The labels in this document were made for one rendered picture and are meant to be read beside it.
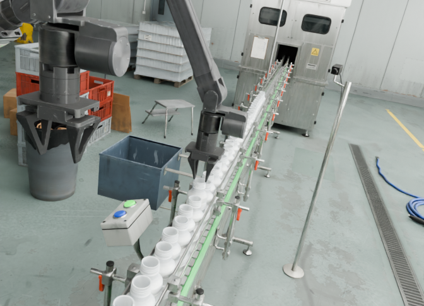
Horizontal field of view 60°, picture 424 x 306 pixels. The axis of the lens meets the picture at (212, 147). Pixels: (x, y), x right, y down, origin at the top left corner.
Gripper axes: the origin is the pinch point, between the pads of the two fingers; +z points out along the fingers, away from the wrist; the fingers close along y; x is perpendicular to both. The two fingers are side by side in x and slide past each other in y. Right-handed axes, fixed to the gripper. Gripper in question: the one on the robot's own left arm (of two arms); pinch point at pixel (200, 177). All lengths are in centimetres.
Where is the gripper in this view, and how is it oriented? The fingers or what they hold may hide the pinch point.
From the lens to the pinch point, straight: 105.9
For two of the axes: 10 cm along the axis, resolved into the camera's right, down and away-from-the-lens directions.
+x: -2.4, 3.1, -9.2
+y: -9.6, -2.3, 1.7
